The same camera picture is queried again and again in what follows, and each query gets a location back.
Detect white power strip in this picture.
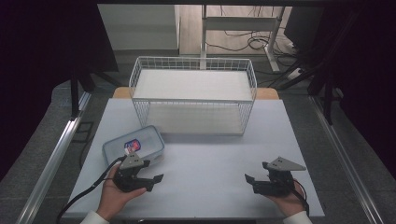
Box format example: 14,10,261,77
287,67,304,81

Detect black metal stand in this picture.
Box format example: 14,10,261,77
68,43,123,121
276,12,362,126

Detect white wire basket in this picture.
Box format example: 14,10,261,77
128,55,259,137

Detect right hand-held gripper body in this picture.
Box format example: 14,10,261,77
252,156,307,197

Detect person's left hand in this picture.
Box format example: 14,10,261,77
95,164,148,220

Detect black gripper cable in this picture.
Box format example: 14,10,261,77
290,177,311,217
55,156,126,224

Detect white metal desk frame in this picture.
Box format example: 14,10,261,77
200,4,287,73

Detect aluminium rail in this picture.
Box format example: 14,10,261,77
307,93,388,224
14,91,93,224

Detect wooden table top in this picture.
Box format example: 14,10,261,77
111,86,280,101

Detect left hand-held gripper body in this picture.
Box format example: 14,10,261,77
112,152,155,193

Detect black floor cables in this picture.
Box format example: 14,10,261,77
205,5,301,54

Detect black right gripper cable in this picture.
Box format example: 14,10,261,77
290,177,311,217

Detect person's right hand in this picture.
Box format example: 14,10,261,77
266,181,308,217

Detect clear plastic container blue lid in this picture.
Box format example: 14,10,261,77
102,124,166,168

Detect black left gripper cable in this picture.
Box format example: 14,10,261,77
55,156,126,224

